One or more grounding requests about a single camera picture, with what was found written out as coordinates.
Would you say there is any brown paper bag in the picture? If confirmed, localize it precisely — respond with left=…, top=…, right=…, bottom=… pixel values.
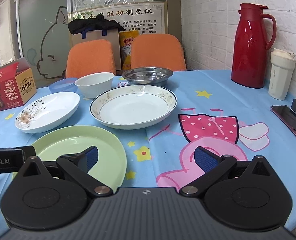
left=70, top=29, right=122, bottom=70

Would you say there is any red cracker box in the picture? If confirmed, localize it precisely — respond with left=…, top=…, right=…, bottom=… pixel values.
left=0, top=57, right=37, bottom=111

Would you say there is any white floral oval plate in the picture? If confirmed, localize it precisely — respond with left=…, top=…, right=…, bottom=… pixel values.
left=15, top=92, right=81, bottom=134

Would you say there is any right orange chair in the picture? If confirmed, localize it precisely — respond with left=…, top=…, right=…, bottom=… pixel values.
left=130, top=34, right=187, bottom=72

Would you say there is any blue translucent bowl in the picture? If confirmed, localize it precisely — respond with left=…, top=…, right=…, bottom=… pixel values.
left=49, top=77, right=77, bottom=94

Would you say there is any white gold-rimmed deep plate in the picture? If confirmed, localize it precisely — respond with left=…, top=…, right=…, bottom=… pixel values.
left=89, top=85, right=178, bottom=130

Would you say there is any cream tumbler cup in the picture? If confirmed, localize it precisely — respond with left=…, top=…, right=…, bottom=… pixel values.
left=269, top=48, right=296, bottom=100

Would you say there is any left orange chair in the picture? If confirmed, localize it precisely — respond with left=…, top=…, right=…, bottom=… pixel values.
left=65, top=40, right=116, bottom=78

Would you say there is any orange chair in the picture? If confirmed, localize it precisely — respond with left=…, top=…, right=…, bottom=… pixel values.
left=65, top=40, right=116, bottom=78
left=130, top=34, right=187, bottom=72

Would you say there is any stainless steel bowl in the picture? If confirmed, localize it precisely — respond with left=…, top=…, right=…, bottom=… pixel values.
left=122, top=67, right=173, bottom=86

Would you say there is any poster with chinese text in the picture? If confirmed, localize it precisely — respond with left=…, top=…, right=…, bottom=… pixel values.
left=69, top=2, right=166, bottom=34

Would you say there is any yellow snack bag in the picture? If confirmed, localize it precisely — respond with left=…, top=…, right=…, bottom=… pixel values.
left=119, top=30, right=139, bottom=70

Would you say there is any light green plate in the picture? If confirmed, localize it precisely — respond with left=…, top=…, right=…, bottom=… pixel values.
left=11, top=125, right=127, bottom=192

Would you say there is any black cloth on bag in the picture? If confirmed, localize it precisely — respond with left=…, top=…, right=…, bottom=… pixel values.
left=68, top=14, right=126, bottom=35

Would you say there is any red thermos jug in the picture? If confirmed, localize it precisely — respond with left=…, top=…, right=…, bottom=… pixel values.
left=230, top=3, right=277, bottom=88

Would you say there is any smartphone in pink case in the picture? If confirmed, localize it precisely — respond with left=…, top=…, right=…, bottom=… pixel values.
left=270, top=105, right=296, bottom=137

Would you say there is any white ribbed bowl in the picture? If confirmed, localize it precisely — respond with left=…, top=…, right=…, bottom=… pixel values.
left=75, top=72, right=115, bottom=99

